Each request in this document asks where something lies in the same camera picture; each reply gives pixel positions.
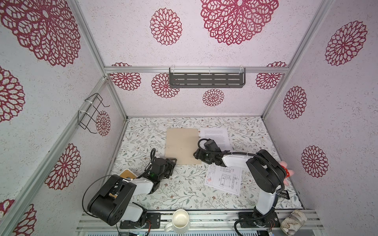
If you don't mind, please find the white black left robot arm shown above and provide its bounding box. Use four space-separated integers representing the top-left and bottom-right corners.
83 157 177 228

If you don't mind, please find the white technical drawing sheet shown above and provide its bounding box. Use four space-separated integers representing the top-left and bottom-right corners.
204 164 242 196

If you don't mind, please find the pink pig plush toy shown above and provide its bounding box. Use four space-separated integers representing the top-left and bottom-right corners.
279 161 295 186

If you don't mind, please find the grey slotted wall shelf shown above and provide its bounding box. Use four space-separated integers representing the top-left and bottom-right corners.
168 67 246 89

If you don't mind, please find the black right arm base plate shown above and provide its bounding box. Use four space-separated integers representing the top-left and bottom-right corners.
238 211 281 228

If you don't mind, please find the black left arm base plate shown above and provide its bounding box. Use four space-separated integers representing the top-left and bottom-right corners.
120 212 161 230

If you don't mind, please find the white wooden-top tissue box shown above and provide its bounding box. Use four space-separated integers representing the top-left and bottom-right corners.
119 169 137 179

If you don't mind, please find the black wire wall rack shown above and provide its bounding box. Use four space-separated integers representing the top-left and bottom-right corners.
77 93 111 137

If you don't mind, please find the beige manila folder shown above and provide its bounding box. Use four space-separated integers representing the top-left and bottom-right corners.
165 128 201 165

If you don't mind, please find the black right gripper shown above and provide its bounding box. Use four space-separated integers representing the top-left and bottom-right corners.
192 148 214 164

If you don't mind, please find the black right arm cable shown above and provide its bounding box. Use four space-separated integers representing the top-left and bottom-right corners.
197 138 285 192

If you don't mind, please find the marbled patterned cup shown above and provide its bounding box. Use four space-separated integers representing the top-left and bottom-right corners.
281 209 308 236

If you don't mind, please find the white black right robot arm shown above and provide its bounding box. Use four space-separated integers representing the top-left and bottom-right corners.
194 139 289 216

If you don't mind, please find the white printed text sheet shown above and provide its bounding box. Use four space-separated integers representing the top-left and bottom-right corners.
199 127 233 151

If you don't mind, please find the white ceramic mug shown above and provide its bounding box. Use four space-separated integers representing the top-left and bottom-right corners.
164 209 190 234

